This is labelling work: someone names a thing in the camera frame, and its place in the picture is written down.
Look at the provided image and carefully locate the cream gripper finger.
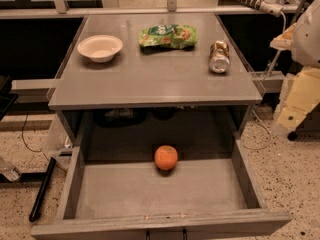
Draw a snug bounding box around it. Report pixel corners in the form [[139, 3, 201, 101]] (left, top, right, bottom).
[[271, 104, 308, 135]]

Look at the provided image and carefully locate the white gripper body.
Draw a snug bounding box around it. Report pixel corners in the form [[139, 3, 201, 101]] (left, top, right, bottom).
[[285, 67, 320, 114]]

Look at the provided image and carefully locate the orange fruit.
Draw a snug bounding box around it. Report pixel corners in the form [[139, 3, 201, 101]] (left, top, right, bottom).
[[154, 145, 178, 171]]

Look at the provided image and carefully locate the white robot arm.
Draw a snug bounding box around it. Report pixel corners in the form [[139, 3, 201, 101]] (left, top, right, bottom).
[[270, 0, 320, 135]]

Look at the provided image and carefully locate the grey counter cabinet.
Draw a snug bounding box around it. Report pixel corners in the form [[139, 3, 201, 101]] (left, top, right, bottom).
[[47, 13, 266, 152]]

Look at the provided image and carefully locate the open grey drawer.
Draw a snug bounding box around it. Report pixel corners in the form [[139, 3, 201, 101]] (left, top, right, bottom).
[[31, 143, 291, 240]]

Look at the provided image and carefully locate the gold soda can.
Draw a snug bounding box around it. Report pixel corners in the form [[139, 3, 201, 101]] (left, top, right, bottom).
[[209, 40, 231, 73]]

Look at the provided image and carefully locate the green chip bag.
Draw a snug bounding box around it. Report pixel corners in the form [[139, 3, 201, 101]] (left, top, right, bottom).
[[138, 24, 198, 49]]

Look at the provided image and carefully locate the white paper bowl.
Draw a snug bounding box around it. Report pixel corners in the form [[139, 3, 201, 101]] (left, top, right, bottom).
[[77, 35, 123, 63]]

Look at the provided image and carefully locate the black pole on floor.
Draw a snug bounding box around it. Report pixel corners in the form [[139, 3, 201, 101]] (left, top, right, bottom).
[[29, 157, 56, 222]]

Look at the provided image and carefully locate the white cable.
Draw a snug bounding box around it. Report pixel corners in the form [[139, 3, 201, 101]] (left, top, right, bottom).
[[242, 11, 288, 151]]

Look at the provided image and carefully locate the white spring-wrapped handle device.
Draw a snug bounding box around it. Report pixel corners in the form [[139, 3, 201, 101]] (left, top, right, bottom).
[[236, 0, 283, 17]]

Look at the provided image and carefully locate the black floor cable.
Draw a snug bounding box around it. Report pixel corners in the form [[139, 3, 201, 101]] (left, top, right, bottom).
[[21, 111, 44, 154]]

